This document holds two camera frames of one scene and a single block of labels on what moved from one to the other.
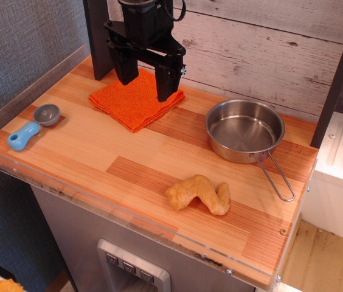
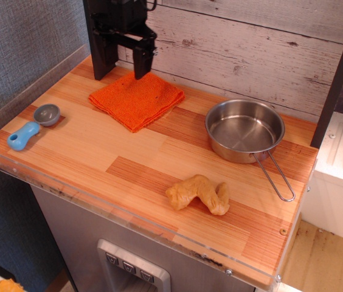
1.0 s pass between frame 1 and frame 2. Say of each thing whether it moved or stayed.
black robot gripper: moved
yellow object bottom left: stayed
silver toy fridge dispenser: stayed
